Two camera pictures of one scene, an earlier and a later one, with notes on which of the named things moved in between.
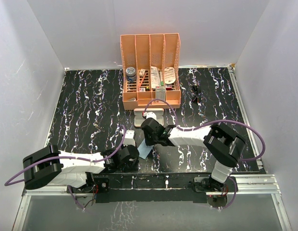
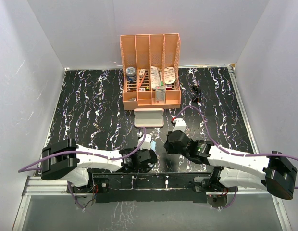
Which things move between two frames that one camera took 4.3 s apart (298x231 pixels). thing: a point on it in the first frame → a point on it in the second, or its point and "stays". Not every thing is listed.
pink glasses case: [138, 118] stays
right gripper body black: [151, 140] → [171, 150]
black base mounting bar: [155, 188] stays
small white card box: [142, 72] stays
